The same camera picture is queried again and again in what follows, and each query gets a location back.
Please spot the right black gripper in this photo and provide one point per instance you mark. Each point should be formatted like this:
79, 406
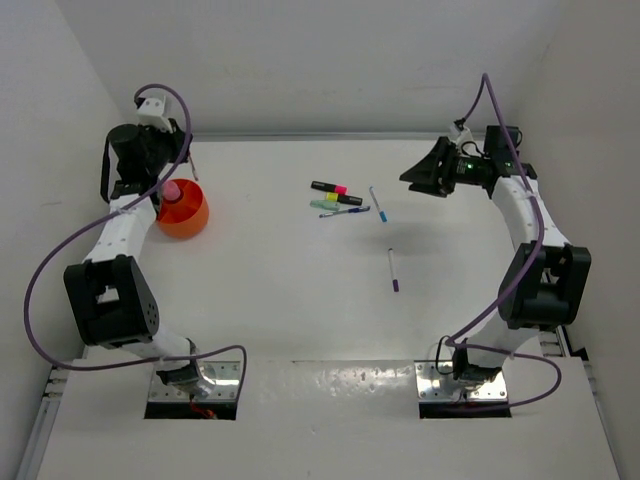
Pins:
429, 176

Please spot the orange round organizer container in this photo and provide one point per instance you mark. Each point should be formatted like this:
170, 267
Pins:
187, 217

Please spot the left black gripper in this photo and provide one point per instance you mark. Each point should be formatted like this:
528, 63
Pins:
176, 139

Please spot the black pink highlighter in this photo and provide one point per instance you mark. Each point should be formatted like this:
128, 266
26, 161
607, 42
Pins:
329, 187

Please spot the white pen blue cap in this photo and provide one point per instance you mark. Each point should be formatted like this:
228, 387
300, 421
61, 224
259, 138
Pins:
381, 212

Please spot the right aluminium table rail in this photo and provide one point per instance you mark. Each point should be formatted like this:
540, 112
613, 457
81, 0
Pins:
528, 303

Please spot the metal base plate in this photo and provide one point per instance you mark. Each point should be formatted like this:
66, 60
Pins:
438, 386
219, 383

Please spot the white pen purple cap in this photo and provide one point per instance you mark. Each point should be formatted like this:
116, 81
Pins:
393, 271

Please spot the aluminium table rail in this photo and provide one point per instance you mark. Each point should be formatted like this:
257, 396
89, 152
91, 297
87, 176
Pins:
528, 303
43, 424

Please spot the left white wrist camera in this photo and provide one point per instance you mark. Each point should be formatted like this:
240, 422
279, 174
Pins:
153, 112

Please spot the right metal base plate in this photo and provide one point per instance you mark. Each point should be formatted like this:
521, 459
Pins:
438, 386

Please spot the pale green highlighter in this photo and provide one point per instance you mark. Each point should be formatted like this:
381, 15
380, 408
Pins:
326, 205

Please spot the red gel pen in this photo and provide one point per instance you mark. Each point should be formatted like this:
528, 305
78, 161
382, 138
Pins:
193, 168

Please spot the blue ballpoint pen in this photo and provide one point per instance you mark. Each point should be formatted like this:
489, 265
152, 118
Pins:
354, 210

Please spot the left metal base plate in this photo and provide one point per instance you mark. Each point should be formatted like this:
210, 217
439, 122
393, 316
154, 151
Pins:
219, 383

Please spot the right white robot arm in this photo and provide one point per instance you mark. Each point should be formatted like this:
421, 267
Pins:
476, 361

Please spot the black yellow highlighter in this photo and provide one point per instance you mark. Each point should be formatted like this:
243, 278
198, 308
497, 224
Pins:
344, 199

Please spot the left aluminium table rail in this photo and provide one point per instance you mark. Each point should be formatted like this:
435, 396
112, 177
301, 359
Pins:
43, 424

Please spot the pink glue stick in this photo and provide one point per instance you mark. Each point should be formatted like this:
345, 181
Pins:
171, 192

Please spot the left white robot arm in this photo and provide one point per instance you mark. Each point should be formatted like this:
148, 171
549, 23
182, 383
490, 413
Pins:
111, 301

